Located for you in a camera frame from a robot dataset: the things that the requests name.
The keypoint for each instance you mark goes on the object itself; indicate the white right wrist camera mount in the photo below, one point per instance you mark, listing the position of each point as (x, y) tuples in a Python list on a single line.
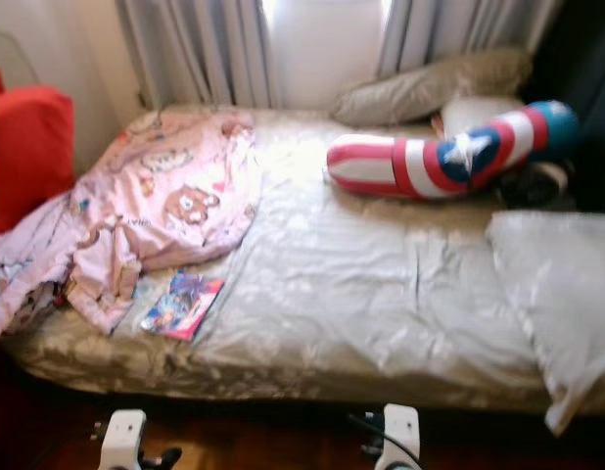
[(402, 431)]

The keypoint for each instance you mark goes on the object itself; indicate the colourful comic book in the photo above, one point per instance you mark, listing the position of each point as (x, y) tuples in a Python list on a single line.
[(183, 305)]

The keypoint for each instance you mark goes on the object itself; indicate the red white blue shield bolster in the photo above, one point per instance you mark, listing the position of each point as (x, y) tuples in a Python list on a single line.
[(410, 164)]

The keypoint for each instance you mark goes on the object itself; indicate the pink cartoon print blanket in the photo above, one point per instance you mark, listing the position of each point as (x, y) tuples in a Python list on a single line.
[(175, 186)]

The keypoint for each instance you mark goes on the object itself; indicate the off-white pillow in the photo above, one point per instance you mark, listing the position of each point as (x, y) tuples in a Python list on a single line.
[(469, 110)]

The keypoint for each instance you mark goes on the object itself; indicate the black and white plush toy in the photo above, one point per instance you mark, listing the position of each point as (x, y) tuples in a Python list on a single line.
[(537, 184)]

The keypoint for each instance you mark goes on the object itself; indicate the black furniture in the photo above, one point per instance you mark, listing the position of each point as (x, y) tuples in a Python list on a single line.
[(586, 59)]

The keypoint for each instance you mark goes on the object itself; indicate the silver satin pillow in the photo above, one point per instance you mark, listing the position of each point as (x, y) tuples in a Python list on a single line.
[(557, 294)]

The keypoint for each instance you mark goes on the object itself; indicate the grey-brown pillow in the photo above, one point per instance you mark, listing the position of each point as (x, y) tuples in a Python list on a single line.
[(420, 86)]

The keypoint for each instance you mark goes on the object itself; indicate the grey curtain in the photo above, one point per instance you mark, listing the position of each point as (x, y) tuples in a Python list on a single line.
[(459, 34), (195, 49)]

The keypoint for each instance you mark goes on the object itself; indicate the bed with grey floral sheet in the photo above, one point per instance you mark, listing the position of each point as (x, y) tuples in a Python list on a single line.
[(361, 294)]

